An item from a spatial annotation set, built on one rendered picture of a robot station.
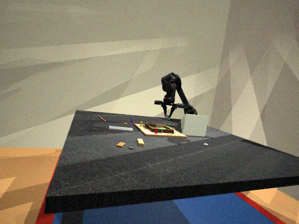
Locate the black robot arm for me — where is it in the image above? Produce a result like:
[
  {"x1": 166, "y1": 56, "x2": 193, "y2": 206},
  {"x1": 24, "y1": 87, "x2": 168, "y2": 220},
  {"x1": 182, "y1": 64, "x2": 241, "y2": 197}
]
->
[{"x1": 161, "y1": 72, "x2": 198, "y2": 115}]

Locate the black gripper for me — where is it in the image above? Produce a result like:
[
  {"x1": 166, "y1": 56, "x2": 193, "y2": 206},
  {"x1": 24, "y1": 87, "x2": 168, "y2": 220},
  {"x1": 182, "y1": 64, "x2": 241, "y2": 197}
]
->
[{"x1": 154, "y1": 93, "x2": 184, "y2": 118}]

